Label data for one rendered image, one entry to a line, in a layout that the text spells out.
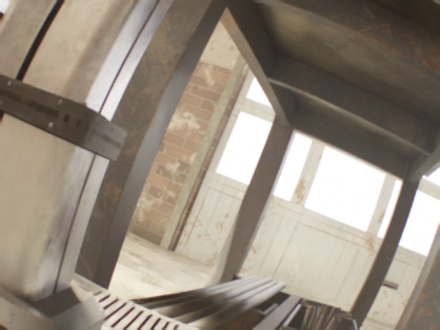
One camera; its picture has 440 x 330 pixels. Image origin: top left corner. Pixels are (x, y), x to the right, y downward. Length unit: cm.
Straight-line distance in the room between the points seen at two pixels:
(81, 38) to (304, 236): 373
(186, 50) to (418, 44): 40
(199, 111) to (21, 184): 385
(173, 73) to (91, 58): 50
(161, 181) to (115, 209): 333
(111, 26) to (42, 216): 13
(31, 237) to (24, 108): 8
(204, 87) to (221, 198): 78
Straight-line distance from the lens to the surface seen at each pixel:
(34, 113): 35
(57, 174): 35
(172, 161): 416
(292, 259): 405
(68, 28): 37
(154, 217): 416
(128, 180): 85
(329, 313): 128
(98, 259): 85
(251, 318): 163
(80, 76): 36
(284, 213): 406
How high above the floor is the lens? 42
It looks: 2 degrees up
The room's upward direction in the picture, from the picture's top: 22 degrees clockwise
